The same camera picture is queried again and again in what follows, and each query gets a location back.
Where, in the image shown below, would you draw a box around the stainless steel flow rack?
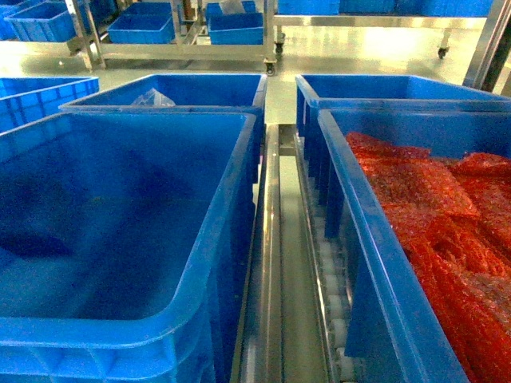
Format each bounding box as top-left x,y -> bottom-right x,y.
231,124 -> 362,382

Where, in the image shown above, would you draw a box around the blue bin with red items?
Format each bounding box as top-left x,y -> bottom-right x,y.
317,107 -> 511,383

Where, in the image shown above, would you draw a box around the red bubble wrap bags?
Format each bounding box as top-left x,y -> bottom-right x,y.
347,132 -> 510,382

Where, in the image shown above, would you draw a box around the clear plastic bag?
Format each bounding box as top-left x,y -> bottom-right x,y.
132,88 -> 176,107

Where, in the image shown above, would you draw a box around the wheeled steel cart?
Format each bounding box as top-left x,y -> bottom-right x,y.
65,1 -> 277,76

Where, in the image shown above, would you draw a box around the blue bin rear right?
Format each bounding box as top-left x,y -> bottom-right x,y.
295,74 -> 510,137

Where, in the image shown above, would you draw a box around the blue bin with plastic bag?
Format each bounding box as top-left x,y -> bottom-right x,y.
59,73 -> 267,164

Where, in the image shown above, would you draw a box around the blue bin far left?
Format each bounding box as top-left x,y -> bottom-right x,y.
1,77 -> 100,132

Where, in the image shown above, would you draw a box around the empty blue bin front left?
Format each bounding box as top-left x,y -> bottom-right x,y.
1,113 -> 258,382

